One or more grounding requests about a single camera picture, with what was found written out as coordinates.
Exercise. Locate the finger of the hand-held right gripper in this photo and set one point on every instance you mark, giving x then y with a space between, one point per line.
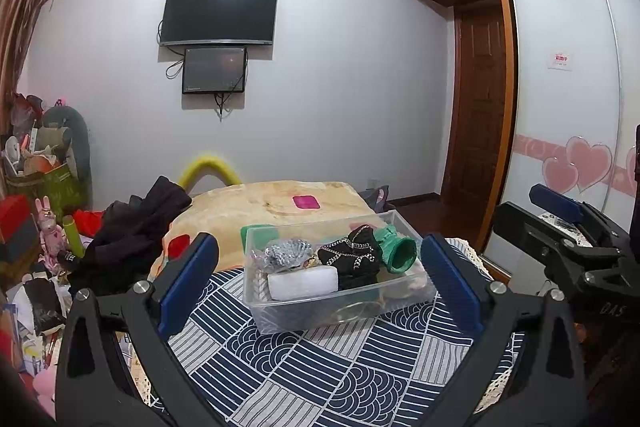
525 232
555 202

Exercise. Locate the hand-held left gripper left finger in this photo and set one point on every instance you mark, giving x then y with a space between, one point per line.
187 287

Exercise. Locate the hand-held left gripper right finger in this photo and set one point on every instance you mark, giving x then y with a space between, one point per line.
452 282

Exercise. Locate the green ribbed cloth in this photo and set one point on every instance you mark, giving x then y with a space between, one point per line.
397 252

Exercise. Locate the clear plastic storage box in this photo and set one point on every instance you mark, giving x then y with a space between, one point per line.
340 302

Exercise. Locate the white foam sponge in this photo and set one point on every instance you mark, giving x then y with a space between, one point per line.
302 283

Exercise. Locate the black clothes pile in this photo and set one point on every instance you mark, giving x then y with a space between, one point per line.
130 232

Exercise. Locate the white heart-print sliding door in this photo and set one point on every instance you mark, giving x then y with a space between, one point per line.
627 72
560 107

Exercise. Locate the beige blanket with coloured patches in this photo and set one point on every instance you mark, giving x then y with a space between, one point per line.
250 202

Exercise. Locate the dark wooden door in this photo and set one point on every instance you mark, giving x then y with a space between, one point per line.
477 117

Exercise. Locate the red cloth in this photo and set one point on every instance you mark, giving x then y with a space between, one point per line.
90 223

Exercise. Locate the yellow foam tube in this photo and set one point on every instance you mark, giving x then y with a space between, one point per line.
205 164

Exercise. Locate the light green bottle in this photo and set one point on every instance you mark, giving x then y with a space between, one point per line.
72 234

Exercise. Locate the red and white door sticker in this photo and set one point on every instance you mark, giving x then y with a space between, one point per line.
560 60

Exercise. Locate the black paper bag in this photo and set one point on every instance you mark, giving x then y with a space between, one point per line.
44 304

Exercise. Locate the pink rabbit toy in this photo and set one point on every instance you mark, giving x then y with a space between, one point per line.
50 229

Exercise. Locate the navy patterned lace-edged tablecloth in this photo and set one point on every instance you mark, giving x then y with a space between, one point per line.
325 372

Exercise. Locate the green shopping bag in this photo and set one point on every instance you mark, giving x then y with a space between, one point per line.
55 187

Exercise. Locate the pink plush toy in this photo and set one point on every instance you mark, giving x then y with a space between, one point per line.
45 387

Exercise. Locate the red box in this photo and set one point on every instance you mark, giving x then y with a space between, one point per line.
17 227

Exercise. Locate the grey green round cushion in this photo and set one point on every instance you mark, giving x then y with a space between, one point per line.
77 134

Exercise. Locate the brown striped curtain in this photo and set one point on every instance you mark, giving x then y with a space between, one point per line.
20 22

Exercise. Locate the small black wall monitor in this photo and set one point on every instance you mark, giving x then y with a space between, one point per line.
214 69

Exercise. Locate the black wall television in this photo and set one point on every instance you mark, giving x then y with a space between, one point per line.
220 13

